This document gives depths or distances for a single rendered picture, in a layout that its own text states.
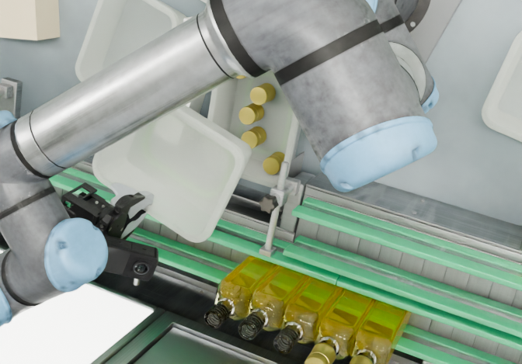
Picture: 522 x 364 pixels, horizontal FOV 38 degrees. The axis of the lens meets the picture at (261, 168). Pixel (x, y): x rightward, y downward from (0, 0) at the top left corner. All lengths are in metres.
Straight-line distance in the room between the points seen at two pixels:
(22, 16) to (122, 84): 0.85
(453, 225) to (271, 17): 0.67
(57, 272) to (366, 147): 0.37
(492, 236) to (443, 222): 0.08
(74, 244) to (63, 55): 0.86
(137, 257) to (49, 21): 0.71
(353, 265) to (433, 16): 0.44
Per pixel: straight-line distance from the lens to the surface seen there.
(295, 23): 0.72
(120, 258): 1.07
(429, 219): 1.30
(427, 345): 1.32
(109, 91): 0.80
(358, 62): 0.72
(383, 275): 1.28
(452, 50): 1.35
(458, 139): 1.37
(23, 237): 0.88
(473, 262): 1.23
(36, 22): 1.61
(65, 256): 0.86
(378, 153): 0.72
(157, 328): 1.35
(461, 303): 1.26
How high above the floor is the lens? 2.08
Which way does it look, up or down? 63 degrees down
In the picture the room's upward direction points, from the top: 123 degrees counter-clockwise
